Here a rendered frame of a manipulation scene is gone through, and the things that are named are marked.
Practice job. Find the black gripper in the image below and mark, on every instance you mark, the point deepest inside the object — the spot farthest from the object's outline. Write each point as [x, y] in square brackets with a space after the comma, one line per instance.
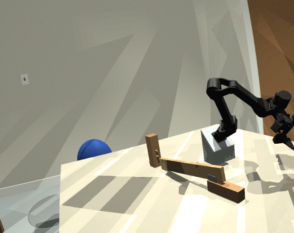
[282, 137]

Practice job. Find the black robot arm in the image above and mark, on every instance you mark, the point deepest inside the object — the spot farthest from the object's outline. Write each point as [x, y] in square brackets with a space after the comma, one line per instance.
[229, 123]

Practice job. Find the long brown wooden rail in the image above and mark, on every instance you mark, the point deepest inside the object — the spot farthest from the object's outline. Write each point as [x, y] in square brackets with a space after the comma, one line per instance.
[193, 169]

